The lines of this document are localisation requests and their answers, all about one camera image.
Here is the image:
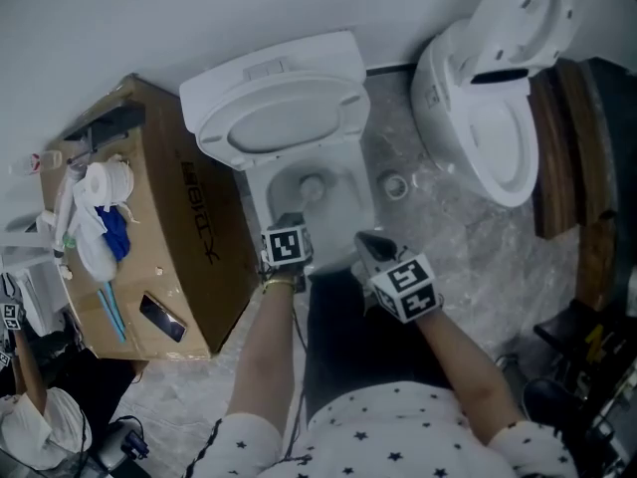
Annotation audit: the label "white cloth bundle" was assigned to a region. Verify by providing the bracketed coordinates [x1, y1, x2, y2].
[77, 231, 120, 283]

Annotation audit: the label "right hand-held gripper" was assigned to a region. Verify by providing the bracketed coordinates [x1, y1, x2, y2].
[353, 230, 444, 324]

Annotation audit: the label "white slim-seat toilet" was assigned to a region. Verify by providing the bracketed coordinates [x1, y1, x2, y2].
[0, 211, 66, 338]

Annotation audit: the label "person's black trousers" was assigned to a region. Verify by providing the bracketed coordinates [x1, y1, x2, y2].
[303, 266, 457, 417]

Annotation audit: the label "white toilet brush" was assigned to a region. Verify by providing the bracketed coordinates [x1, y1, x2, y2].
[292, 173, 325, 216]

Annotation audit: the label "black curved platform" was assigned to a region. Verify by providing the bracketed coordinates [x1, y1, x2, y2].
[574, 57, 637, 313]

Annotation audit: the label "person's right forearm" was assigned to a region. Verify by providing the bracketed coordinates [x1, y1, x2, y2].
[415, 309, 527, 447]

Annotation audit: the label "black equipment rack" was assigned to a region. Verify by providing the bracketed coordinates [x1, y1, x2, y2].
[497, 296, 637, 478]

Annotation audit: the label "blue cloth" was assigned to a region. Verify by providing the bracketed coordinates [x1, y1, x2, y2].
[94, 204, 131, 263]

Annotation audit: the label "white tape roll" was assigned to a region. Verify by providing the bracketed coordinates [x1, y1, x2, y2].
[380, 171, 410, 201]

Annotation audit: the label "white star-print shirt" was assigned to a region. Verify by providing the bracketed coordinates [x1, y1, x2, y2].
[181, 380, 581, 478]

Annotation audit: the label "round black white appliance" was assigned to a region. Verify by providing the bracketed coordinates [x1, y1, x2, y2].
[94, 415, 150, 478]

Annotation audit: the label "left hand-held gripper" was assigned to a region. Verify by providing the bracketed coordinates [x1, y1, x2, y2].
[260, 211, 315, 293]

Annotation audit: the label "white toilet paper roll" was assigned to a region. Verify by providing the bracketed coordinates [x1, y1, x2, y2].
[85, 160, 135, 204]

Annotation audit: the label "dark wooden step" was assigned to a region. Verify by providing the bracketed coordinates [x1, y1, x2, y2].
[530, 60, 613, 241]

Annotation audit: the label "black smartphone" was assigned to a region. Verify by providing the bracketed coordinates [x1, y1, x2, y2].
[138, 291, 188, 343]

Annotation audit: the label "clear plastic bottle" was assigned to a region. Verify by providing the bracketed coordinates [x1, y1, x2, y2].
[9, 150, 64, 176]

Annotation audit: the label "large brown cardboard box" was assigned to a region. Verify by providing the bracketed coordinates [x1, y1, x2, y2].
[38, 73, 260, 362]

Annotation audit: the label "person's left forearm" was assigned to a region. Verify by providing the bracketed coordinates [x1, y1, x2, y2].
[226, 286, 300, 427]

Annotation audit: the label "white oval smart toilet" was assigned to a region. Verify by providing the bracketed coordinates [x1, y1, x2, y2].
[410, 0, 588, 209]

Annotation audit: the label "white plastic drain pipe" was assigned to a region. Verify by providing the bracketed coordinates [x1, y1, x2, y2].
[37, 164, 89, 258]

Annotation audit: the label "white square-tank toilet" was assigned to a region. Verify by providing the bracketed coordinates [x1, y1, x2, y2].
[178, 30, 374, 273]

